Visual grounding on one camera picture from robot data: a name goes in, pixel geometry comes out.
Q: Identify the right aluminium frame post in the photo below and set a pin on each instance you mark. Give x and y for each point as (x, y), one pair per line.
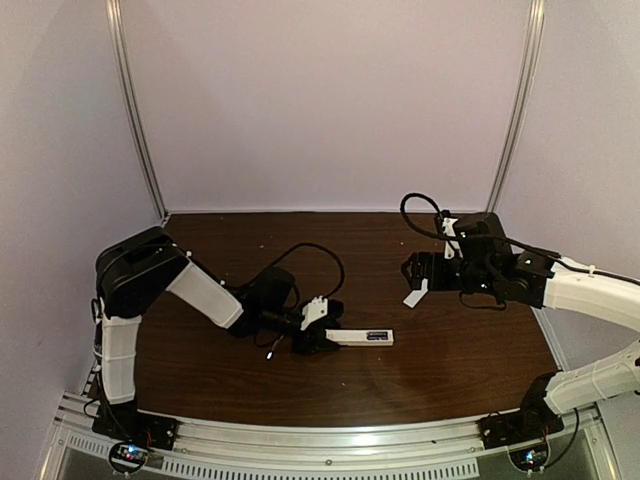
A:
(534, 32)

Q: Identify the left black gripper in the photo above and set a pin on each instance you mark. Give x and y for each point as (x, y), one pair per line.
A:
(317, 338)

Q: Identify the clear handle small screwdriver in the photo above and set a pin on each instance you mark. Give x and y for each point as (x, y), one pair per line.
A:
(273, 347)

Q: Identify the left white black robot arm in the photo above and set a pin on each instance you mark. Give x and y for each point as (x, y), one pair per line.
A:
(133, 275)

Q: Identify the aluminium front rail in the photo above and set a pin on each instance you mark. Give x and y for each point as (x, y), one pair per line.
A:
(582, 450)

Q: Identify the aluminium frame post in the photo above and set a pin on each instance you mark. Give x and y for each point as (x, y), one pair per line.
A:
(534, 32)
(133, 114)

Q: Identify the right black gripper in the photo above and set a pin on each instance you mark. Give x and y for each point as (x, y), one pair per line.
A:
(435, 273)

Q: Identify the white remote back cover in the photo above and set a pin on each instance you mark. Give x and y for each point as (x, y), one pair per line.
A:
(416, 295)

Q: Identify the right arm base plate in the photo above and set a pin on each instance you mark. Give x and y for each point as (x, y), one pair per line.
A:
(506, 429)

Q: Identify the left aluminium frame post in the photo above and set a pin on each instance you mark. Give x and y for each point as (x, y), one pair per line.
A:
(133, 114)

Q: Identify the white remote control body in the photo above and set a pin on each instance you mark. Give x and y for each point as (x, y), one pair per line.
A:
(354, 338)

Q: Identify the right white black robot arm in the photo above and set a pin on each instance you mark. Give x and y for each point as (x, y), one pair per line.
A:
(478, 259)

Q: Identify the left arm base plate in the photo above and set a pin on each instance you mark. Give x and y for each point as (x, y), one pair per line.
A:
(142, 429)

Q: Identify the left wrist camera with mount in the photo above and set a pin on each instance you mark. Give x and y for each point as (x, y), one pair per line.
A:
(314, 310)

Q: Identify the perforated white cable duct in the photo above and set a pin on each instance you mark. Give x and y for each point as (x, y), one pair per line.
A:
(86, 458)

